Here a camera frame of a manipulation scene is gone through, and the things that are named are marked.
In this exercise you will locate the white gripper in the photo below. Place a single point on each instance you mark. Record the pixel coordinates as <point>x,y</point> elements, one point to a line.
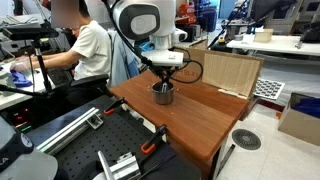
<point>164,58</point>

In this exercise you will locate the black and white marker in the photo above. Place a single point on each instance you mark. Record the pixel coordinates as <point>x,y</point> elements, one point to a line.
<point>164,87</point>

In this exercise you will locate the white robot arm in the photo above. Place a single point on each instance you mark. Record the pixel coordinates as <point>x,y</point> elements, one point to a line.
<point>148,29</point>

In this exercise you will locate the wooden desk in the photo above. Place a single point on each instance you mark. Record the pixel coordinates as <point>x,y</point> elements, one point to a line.
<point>198,120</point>

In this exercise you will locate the small steel pot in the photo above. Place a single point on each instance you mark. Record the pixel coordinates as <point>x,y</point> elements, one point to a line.
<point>162,98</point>

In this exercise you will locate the blue jacket on chair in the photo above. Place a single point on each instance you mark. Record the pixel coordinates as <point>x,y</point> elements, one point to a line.
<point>124,63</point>

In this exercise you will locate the black orange clamp far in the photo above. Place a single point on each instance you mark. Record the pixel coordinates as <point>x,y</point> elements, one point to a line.
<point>114,105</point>

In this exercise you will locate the black orange clamp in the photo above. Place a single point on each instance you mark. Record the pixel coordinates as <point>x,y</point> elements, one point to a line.
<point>114,105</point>
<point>149,146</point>

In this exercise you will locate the cardboard backdrop sheet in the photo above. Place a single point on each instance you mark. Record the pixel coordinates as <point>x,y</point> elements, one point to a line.
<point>233,73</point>

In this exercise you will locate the black office chair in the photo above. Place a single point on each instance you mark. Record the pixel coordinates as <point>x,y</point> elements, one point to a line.
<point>97,83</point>

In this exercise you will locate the seated person in white shirt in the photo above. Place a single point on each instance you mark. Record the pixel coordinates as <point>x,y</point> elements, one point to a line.
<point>91,51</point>

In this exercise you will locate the black perforated breadboard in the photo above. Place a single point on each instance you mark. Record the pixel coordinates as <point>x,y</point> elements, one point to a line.
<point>114,138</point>

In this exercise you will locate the black orange clamp near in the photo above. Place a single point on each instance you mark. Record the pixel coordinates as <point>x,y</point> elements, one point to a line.
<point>149,146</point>

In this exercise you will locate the small wooden box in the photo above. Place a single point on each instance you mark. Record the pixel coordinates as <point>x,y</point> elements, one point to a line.
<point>263,36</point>

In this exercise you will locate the white perforated tray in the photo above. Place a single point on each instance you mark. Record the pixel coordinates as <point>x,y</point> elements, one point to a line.
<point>268,88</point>

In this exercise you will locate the round floor drain cover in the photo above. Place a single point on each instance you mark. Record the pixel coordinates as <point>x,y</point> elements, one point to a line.
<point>246,139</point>

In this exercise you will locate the white background table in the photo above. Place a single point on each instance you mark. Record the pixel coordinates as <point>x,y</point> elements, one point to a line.
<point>278,43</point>

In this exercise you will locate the cardboard box with blue items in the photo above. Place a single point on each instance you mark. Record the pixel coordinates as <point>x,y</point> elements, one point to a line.
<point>300,118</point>

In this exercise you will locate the blue cloth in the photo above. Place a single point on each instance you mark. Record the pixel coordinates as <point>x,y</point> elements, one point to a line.
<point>20,80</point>

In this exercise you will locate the black cap foreground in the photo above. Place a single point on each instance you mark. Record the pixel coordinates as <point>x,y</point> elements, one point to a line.
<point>13,144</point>

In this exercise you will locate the aluminium bracket near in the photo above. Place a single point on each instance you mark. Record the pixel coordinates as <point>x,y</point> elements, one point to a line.
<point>125,168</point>

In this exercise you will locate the aluminium extrusion rail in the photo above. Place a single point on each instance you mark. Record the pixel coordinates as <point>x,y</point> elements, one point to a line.
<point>55,143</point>

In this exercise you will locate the camera on black stand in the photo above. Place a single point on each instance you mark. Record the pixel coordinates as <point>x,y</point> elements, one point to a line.
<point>35,35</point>

